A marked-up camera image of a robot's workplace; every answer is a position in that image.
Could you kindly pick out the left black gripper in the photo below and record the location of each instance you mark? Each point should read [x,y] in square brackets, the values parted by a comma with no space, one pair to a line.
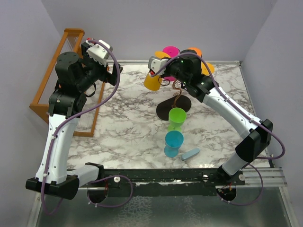
[107,76]

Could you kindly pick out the yellow wine glass front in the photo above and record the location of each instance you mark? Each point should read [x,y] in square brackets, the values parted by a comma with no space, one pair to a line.
[152,81]

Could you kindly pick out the pink wine glass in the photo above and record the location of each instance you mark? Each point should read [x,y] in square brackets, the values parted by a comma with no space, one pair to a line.
[172,51]

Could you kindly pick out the blue wine glass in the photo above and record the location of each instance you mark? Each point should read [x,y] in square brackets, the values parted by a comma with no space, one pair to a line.
[173,142]

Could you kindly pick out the orange wine glass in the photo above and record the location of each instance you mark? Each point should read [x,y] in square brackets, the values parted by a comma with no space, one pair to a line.
[197,51]

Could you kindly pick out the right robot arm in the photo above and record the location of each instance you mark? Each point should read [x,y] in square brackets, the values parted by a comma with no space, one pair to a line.
[197,77]

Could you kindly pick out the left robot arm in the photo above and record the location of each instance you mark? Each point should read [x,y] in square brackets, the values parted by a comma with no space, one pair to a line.
[75,76]

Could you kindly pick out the wooden rack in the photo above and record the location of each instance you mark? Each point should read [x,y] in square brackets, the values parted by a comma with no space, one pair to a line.
[70,41]

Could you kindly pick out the metal wine glass rack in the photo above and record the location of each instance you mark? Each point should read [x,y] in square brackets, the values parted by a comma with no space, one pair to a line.
[177,101]

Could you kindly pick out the green wine glass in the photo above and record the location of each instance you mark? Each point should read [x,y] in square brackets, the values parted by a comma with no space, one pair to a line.
[177,117]

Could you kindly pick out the blue eraser block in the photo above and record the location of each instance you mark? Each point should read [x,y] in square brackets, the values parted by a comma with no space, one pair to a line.
[190,154]

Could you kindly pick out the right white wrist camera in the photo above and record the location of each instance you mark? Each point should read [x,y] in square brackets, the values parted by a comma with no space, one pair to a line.
[157,65]

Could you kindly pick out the black mounting frame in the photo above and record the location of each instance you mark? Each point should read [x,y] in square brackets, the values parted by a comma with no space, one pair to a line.
[163,182]

